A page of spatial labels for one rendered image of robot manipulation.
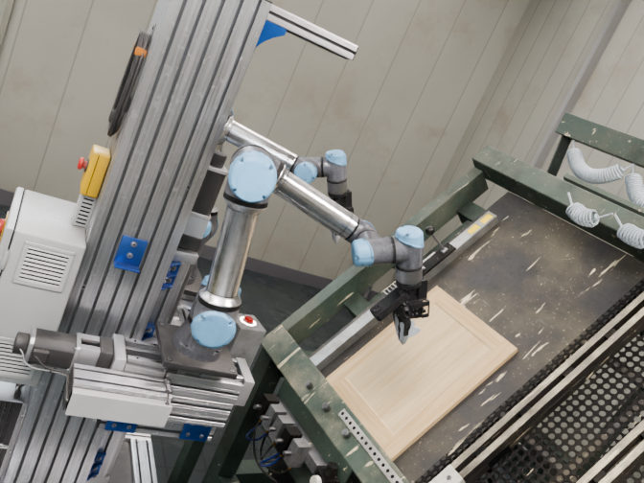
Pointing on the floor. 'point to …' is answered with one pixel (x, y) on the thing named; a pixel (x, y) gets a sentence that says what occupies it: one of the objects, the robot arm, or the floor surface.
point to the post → (188, 457)
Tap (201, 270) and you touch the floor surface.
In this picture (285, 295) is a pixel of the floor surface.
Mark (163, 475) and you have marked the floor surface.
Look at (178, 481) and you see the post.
